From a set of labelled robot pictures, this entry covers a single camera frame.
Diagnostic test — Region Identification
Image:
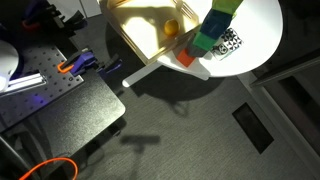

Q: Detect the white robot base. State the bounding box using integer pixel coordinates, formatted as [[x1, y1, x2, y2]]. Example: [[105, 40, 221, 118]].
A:
[[0, 39, 21, 93]]

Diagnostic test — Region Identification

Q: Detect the orange block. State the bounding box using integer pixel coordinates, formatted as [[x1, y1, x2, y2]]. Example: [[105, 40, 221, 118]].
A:
[[176, 48, 197, 68]]

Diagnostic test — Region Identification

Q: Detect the grey brown block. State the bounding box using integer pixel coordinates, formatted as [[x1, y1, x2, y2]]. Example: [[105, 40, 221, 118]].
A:
[[185, 39, 209, 58]]

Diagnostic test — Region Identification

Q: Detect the green block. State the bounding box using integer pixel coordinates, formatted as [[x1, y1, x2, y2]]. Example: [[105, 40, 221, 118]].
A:
[[192, 31, 223, 52]]

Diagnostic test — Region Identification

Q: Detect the shallow wooden box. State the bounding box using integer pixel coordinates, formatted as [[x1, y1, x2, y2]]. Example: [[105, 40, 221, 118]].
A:
[[98, 0, 203, 66]]

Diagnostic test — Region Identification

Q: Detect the blue block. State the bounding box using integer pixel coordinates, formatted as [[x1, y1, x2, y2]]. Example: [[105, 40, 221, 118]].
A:
[[199, 8, 234, 38]]

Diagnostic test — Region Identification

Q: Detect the lime yellow block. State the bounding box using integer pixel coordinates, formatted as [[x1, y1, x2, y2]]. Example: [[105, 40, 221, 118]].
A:
[[212, 0, 244, 15]]

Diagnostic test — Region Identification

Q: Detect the white table leg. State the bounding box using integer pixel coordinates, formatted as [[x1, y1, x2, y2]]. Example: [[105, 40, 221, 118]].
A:
[[121, 61, 165, 89], [156, 54, 211, 82]]

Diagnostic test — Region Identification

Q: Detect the purple black clamp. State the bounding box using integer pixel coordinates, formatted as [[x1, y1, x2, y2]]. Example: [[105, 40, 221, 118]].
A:
[[96, 54, 124, 76]]

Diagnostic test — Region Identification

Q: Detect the yellow ball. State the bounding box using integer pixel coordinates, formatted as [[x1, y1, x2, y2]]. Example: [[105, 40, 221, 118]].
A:
[[163, 18, 181, 37]]

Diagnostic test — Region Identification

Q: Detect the black white marker card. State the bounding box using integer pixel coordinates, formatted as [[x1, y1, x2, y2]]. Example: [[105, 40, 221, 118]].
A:
[[210, 27, 244, 62]]

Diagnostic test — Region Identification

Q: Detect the black platform board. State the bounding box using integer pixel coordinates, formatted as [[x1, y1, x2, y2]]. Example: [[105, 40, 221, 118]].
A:
[[0, 68, 127, 158]]

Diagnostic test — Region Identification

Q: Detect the dark floor hatch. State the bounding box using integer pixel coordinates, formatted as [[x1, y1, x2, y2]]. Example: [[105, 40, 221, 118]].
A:
[[231, 102, 275, 155]]

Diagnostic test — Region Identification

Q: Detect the perforated metal breadboard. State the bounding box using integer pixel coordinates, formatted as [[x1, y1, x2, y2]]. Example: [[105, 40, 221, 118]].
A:
[[0, 43, 84, 133]]

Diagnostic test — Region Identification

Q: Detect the black clamp orange grip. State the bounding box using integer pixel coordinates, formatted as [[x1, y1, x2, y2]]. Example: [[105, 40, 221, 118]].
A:
[[19, 0, 88, 34]]

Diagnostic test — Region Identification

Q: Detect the purple clamp orange handle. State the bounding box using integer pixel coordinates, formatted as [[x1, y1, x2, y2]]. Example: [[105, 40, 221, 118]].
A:
[[56, 46, 99, 78]]

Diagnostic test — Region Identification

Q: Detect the orange cable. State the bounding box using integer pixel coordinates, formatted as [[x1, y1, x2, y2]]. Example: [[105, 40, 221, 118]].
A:
[[18, 157, 80, 180]]

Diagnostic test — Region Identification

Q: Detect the aluminium rail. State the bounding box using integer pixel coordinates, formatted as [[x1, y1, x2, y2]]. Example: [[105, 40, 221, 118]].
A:
[[0, 71, 48, 96]]

